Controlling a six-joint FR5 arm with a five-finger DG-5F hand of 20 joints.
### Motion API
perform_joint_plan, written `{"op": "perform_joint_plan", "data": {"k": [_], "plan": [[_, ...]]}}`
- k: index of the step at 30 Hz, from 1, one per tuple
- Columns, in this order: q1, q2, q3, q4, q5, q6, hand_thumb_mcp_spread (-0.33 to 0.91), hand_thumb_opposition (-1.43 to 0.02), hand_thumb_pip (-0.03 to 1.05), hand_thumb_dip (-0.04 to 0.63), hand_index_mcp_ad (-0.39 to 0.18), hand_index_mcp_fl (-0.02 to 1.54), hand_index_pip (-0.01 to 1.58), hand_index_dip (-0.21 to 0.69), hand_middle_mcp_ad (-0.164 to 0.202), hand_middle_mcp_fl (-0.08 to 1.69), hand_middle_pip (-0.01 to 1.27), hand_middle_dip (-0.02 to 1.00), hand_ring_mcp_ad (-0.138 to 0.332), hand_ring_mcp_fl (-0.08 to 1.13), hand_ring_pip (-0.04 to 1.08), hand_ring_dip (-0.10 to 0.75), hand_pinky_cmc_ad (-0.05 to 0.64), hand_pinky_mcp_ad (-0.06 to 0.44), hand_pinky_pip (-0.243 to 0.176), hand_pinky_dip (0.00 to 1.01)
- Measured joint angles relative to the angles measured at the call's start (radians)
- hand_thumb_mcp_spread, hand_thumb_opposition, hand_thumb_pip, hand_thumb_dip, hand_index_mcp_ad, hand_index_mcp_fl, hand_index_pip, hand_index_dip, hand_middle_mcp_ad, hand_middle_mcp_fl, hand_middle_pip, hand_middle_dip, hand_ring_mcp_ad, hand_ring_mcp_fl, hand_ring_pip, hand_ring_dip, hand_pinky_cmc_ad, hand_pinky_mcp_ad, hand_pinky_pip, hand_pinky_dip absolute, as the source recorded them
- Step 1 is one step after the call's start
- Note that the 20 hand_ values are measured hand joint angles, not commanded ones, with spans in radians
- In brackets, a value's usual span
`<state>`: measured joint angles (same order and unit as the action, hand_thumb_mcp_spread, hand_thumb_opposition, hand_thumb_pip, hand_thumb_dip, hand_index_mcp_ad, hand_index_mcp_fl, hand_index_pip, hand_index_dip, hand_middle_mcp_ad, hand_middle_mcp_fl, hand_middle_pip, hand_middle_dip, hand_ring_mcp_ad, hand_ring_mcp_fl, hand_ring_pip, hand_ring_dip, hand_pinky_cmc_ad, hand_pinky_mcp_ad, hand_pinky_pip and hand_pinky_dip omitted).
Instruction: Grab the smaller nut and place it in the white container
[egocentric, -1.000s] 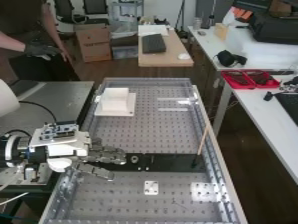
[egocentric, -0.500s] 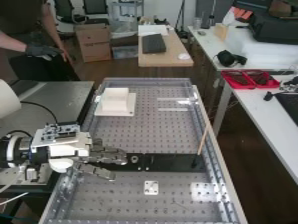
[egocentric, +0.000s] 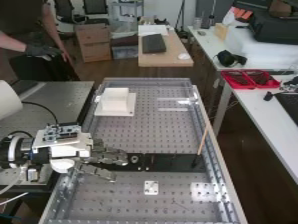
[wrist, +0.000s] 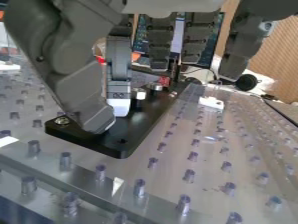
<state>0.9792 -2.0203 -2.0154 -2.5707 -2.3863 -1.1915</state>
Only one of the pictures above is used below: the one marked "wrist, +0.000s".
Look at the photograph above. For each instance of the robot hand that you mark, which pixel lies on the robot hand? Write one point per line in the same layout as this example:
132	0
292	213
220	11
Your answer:
67	60

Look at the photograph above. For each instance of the small silver nut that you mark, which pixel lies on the small silver nut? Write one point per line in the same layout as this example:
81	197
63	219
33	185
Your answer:
140	94

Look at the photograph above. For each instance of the large silver nut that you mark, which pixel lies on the large silver nut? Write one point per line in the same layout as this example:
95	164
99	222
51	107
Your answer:
154	87

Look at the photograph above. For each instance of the computer screen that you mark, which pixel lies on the computer screen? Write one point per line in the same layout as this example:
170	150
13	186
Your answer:
178	35

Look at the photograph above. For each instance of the black plate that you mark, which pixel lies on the black plate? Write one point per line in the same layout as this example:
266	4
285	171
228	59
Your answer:
133	133

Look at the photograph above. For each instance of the small white square plate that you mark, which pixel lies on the small white square plate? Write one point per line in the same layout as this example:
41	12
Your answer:
212	102

